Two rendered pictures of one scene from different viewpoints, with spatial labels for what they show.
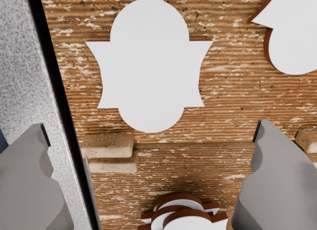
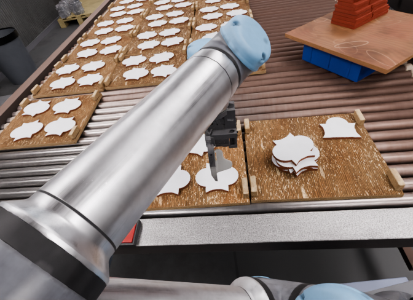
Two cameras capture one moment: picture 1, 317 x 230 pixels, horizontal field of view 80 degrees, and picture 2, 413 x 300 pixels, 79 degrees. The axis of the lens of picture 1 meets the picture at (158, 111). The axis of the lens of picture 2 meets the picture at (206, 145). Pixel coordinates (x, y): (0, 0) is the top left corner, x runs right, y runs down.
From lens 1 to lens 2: 0.68 m
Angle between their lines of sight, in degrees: 55
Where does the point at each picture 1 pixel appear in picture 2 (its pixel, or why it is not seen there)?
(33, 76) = (221, 220)
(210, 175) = (262, 154)
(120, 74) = (216, 183)
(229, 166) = (256, 149)
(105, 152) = (244, 185)
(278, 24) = (202, 150)
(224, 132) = (239, 154)
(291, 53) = not seen: hidden behind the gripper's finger
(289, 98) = not seen: hidden behind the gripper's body
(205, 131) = (239, 160)
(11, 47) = (210, 225)
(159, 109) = (228, 173)
